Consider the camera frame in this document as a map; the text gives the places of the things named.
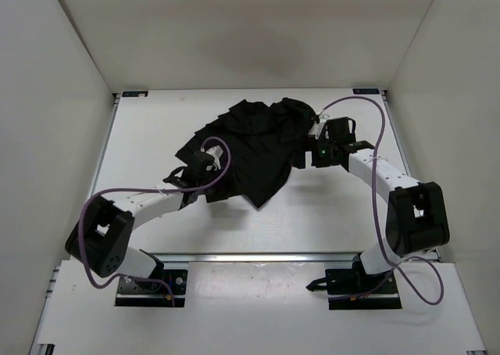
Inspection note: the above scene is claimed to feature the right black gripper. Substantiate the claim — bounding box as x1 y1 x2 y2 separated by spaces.
293 134 338 170

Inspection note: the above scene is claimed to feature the black pleated skirt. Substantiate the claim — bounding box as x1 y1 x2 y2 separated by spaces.
176 98 316 208

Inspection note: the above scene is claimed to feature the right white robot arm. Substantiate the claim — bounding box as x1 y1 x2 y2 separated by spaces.
295 116 450 293

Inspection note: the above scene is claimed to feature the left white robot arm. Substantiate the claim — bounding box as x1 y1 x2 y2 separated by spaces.
65 145 231 291

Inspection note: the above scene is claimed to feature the right blue corner label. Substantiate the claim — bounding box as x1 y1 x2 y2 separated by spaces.
352 88 380 95

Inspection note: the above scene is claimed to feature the blue corner label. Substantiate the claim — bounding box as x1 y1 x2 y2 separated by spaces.
352 88 380 95
121 91 148 98

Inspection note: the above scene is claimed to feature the left blue corner label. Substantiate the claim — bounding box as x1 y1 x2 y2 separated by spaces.
121 91 148 98

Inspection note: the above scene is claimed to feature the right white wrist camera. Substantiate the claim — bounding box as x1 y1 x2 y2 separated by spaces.
307 113 330 140

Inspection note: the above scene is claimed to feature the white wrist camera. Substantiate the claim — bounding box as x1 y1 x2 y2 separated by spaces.
201 145 223 171
307 113 330 140

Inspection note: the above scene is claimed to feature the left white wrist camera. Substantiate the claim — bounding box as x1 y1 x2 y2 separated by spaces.
201 145 223 171

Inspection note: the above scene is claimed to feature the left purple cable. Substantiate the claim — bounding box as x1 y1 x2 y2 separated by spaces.
77 135 232 298

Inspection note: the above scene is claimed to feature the right aluminium side rail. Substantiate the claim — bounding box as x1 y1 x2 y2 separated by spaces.
381 91 442 262

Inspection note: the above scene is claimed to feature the aluminium side rail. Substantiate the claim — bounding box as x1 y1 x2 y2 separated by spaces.
381 91 442 262
92 92 121 191

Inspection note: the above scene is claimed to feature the aluminium front rail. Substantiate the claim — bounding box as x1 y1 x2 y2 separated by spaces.
154 253 357 264

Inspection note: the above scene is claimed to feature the left aluminium side rail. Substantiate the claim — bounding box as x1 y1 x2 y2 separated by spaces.
92 92 121 191

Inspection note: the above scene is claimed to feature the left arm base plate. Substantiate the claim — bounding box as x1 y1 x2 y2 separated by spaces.
115 268 188 308

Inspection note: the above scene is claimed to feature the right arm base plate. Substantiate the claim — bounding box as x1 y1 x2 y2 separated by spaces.
305 261 402 310

